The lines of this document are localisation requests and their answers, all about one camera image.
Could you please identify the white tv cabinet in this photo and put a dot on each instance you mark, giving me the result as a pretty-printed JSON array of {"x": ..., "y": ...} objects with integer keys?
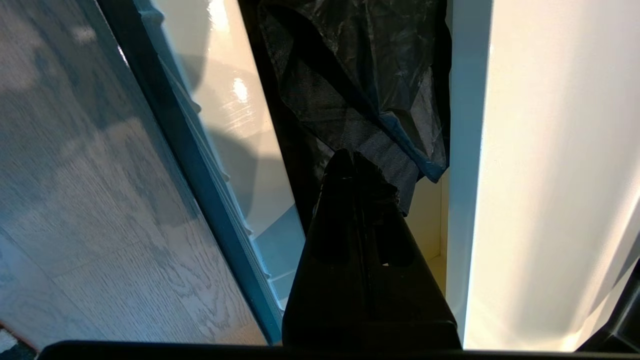
[{"x": 540, "y": 175}]

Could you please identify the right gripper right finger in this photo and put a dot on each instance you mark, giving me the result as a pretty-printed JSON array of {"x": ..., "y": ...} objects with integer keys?
[{"x": 410, "y": 290}]

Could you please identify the black umbrella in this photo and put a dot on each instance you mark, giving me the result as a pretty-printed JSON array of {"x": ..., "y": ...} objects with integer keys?
[{"x": 360, "y": 85}]

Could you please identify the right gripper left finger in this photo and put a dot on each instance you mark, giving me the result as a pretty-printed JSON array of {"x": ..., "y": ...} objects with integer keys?
[{"x": 327, "y": 280}]

